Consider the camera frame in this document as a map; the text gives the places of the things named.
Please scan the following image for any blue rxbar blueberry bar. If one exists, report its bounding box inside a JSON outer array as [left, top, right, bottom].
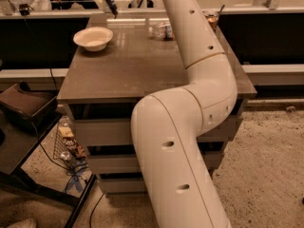
[[105, 0, 118, 18]]

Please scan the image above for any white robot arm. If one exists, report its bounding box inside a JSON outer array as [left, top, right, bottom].
[[131, 0, 238, 228]]

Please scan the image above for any white paper bowl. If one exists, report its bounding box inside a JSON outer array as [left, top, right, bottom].
[[73, 27, 113, 52]]

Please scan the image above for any orange soda can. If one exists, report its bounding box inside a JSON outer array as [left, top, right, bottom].
[[204, 10, 219, 30]]

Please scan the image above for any top grey drawer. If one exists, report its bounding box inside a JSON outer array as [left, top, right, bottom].
[[74, 116, 243, 146]]

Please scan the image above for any wire basket with snacks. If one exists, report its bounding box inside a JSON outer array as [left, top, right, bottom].
[[53, 118, 86, 171]]

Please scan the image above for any middle grey drawer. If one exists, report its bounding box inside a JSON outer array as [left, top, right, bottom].
[[86, 149, 224, 175]]

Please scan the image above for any black floor cable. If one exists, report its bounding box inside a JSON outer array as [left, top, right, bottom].
[[88, 192, 105, 228]]

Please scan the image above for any grey drawer cabinet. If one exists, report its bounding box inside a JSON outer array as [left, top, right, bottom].
[[56, 12, 257, 198]]

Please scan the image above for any clear plastic water bottle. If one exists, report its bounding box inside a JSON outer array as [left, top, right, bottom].
[[149, 21, 174, 41]]

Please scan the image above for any brown vr headset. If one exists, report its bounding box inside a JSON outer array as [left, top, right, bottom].
[[0, 82, 57, 129]]

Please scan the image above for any black side table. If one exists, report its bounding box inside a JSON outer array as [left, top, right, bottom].
[[0, 112, 96, 228]]

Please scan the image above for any white shoe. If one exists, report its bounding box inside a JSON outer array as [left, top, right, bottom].
[[7, 218, 37, 228]]

